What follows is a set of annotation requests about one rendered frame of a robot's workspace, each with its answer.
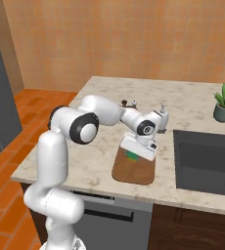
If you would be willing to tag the dark wooden cupboard door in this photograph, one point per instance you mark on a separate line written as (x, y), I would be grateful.
(196, 229)

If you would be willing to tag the white salt shaker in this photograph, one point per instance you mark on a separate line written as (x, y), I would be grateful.
(134, 104)

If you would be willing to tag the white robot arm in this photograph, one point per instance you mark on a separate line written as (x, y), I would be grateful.
(52, 156)

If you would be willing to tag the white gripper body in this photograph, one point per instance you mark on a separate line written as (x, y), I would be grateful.
(138, 148)

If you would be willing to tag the white soap dispenser bottle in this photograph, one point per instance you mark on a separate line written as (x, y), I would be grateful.
(164, 117)

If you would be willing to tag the brown wooden cutting board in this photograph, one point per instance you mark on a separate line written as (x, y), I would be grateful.
(133, 171)

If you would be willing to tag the dark grey sink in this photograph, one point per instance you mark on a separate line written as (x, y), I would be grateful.
(205, 159)

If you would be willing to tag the green and yellow sponge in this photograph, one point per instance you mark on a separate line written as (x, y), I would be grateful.
(131, 156)

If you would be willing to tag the grey dishwasher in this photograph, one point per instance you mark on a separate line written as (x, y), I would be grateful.
(117, 224)

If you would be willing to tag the brown pepper shaker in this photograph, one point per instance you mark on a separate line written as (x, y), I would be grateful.
(124, 104)

